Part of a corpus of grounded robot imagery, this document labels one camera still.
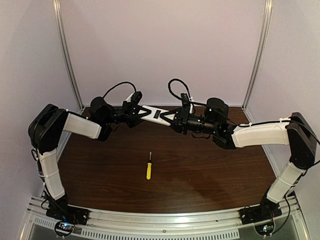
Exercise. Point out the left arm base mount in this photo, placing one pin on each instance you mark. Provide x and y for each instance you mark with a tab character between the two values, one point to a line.
67	220

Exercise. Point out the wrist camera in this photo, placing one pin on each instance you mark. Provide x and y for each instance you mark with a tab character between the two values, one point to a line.
134	98
187	102

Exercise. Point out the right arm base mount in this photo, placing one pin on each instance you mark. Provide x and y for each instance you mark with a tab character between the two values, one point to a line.
262	218

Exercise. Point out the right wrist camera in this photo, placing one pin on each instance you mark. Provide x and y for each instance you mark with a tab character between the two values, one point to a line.
187	102

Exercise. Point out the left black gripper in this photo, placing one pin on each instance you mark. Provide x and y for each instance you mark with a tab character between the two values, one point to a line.
129	114

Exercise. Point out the front aluminium rail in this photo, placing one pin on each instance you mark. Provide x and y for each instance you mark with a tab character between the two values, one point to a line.
210	225

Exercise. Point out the white remote control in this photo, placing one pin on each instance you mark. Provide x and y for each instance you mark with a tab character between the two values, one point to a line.
153	114

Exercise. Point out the left aluminium frame post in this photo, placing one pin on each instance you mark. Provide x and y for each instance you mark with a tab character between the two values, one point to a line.
66	54

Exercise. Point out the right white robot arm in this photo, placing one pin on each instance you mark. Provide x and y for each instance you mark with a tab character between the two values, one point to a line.
293	132

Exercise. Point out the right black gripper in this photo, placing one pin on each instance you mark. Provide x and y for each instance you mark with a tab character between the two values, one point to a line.
180	121

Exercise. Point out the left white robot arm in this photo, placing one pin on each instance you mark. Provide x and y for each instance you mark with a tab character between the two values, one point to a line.
46	129

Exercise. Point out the yellow handled screwdriver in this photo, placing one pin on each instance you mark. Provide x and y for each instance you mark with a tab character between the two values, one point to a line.
149	167

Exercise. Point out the right aluminium frame post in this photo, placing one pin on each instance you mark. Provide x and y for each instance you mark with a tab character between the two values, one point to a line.
262	41

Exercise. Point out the aluminium frame post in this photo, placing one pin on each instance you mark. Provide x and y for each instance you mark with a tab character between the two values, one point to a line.
262	41
66	54

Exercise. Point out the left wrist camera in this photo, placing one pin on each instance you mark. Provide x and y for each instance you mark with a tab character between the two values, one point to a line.
134	98

